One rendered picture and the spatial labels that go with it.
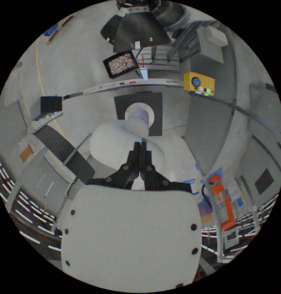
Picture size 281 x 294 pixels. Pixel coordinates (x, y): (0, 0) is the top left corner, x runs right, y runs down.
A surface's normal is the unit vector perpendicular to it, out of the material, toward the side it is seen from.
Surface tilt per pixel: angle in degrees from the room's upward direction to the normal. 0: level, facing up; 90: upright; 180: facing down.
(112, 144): 42
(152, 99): 0
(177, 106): 0
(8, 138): 90
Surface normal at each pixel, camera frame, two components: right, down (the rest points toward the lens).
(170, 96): -0.09, 0.58
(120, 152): 0.18, 0.01
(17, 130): 0.93, -0.24
